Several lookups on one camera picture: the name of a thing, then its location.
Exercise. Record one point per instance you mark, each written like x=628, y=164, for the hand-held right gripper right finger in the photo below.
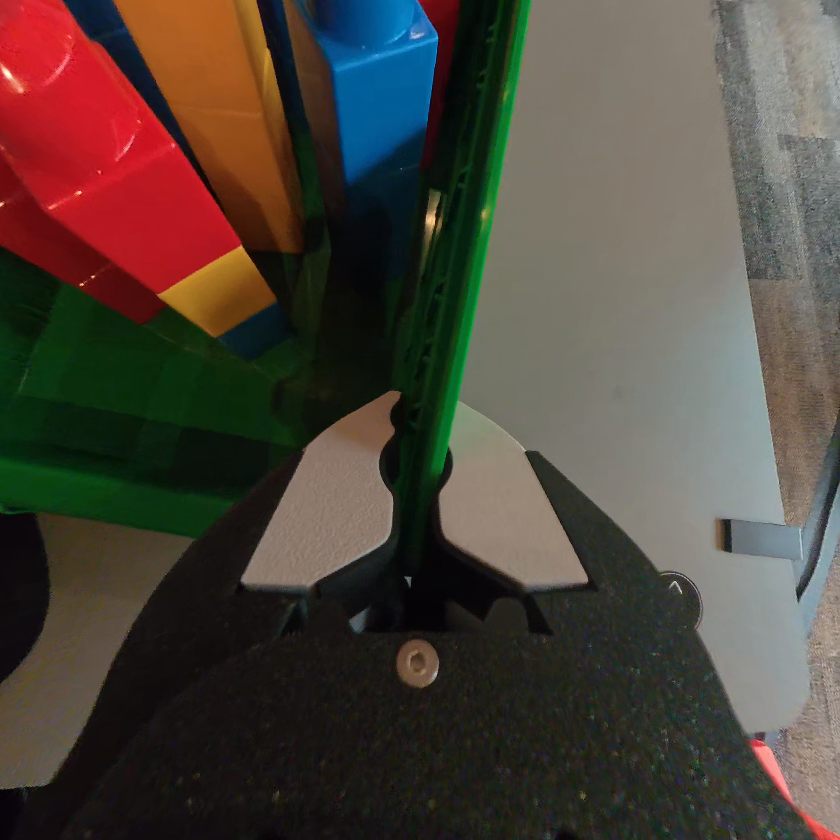
x=505, y=518

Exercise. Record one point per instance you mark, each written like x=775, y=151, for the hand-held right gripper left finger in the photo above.
x=321, y=512

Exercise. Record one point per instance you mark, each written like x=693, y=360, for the green plastic bin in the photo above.
x=98, y=394

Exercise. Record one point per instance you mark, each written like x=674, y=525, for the red yellow blue block tower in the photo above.
x=118, y=164

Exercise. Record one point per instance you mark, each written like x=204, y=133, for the black round pad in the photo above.
x=19, y=590

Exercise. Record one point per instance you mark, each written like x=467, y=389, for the red plastic object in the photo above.
x=794, y=787

